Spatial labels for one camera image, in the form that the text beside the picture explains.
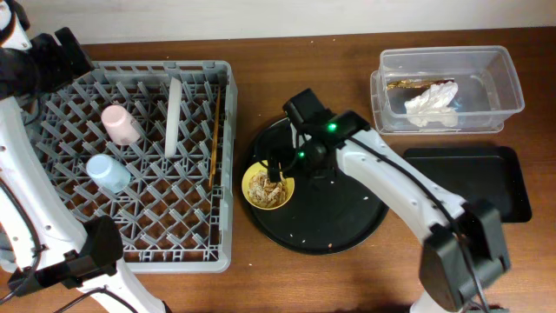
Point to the black rectangular tray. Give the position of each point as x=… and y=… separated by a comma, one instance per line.
x=491, y=173

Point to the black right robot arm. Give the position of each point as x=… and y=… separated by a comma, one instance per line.
x=464, y=248

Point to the grey round plate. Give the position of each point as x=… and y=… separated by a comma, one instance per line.
x=173, y=117

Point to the grey plastic dishwasher rack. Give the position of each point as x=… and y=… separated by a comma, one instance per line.
x=175, y=216

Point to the round black serving tray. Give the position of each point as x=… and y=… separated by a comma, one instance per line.
x=326, y=214

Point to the gold foil wrapper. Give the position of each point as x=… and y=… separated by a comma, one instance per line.
x=416, y=83

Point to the clear plastic waste bin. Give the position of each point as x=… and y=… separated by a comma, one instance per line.
x=489, y=88

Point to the light blue plastic cup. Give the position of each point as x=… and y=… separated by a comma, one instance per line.
x=108, y=173

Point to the crumpled white tissue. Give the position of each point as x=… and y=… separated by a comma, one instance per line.
x=433, y=106

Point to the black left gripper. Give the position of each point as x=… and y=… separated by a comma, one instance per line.
x=63, y=48

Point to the yellow bowl with food scraps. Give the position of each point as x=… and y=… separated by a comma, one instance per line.
x=261, y=192

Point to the wooden chopstick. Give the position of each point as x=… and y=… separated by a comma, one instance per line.
x=216, y=130
x=213, y=143

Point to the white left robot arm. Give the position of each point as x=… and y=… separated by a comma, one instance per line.
x=49, y=244

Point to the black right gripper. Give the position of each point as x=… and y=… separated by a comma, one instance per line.
x=274, y=167

